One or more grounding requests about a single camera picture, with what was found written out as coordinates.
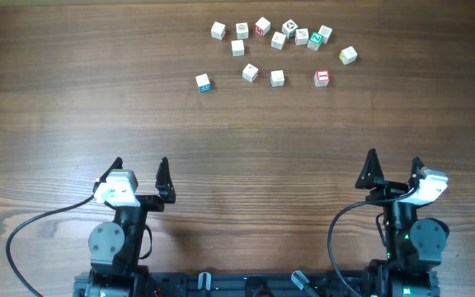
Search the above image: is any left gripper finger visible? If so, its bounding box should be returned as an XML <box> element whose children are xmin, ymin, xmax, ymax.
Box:
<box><xmin>155</xmin><ymin>157</ymin><xmax>176</xmax><ymax>204</ymax></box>
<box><xmin>93</xmin><ymin>157</ymin><xmax>123</xmax><ymax>192</ymax></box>

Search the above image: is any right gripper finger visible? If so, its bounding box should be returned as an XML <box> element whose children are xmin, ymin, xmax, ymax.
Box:
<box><xmin>407</xmin><ymin>157</ymin><xmax>425</xmax><ymax>186</ymax></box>
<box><xmin>355</xmin><ymin>148</ymin><xmax>384</xmax><ymax>190</ymax></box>

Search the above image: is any wooden block red frame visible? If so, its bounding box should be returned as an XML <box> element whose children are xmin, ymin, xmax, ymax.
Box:
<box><xmin>314</xmin><ymin>69</ymin><xmax>330</xmax><ymax>87</ymax></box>

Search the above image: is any wooden block pale picture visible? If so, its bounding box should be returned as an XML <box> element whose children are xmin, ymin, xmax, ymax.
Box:
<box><xmin>270</xmin><ymin>70</ymin><xmax>285</xmax><ymax>87</ymax></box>

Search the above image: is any wooden block with drawing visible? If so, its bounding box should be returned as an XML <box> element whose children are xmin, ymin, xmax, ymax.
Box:
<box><xmin>242</xmin><ymin>64</ymin><xmax>259</xmax><ymax>83</ymax></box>

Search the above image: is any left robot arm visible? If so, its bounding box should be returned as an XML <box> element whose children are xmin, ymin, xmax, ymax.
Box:
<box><xmin>73</xmin><ymin>157</ymin><xmax>176</xmax><ymax>297</ymax></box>

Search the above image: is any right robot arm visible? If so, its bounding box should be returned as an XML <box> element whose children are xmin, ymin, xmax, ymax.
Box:
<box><xmin>355</xmin><ymin>148</ymin><xmax>449</xmax><ymax>297</ymax></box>

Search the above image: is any wooden block blue side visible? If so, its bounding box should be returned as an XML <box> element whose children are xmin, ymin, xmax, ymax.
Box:
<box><xmin>195</xmin><ymin>73</ymin><xmax>211</xmax><ymax>92</ymax></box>

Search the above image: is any wooden block yellow side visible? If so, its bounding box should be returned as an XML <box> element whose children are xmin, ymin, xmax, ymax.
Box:
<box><xmin>339</xmin><ymin>46</ymin><xmax>358</xmax><ymax>65</ymax></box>

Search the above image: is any wooden block green letter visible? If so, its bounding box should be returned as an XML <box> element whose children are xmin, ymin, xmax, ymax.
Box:
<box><xmin>307</xmin><ymin>32</ymin><xmax>323</xmax><ymax>51</ymax></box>

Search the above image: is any wooden block grid pattern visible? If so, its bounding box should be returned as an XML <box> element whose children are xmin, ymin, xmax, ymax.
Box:
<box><xmin>317</xmin><ymin>25</ymin><xmax>332</xmax><ymax>44</ymax></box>

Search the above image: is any plain wooden block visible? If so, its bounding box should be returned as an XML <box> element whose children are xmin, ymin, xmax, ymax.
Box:
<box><xmin>231</xmin><ymin>40</ymin><xmax>245</xmax><ymax>57</ymax></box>

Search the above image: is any wooden block sketch top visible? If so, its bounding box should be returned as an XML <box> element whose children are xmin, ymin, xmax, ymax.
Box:
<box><xmin>294</xmin><ymin>28</ymin><xmax>309</xmax><ymax>45</ymax></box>

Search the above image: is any wooden block far left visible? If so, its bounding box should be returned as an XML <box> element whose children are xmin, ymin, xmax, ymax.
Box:
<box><xmin>210</xmin><ymin>21</ymin><xmax>226</xmax><ymax>40</ymax></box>

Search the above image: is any wooden block faint drawing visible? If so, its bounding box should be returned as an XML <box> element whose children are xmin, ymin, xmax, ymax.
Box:
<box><xmin>270</xmin><ymin>31</ymin><xmax>287</xmax><ymax>50</ymax></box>

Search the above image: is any wooden block dark picture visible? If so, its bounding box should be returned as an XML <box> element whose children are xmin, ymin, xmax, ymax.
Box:
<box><xmin>282</xmin><ymin>19</ymin><xmax>299</xmax><ymax>39</ymax></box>

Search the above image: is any wooden block orange picture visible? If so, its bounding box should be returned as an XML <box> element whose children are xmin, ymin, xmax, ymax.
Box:
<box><xmin>236</xmin><ymin>22</ymin><xmax>249</xmax><ymax>40</ymax></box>

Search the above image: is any wooden block red letter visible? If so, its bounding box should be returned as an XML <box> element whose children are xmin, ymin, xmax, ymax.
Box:
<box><xmin>255</xmin><ymin>16</ymin><xmax>271</xmax><ymax>36</ymax></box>

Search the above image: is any right black cable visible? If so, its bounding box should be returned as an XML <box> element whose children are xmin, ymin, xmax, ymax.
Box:
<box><xmin>327</xmin><ymin>187</ymin><xmax>418</xmax><ymax>297</ymax></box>

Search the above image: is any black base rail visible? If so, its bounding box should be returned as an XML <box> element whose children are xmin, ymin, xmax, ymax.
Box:
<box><xmin>72</xmin><ymin>270</ymin><xmax>440</xmax><ymax>297</ymax></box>

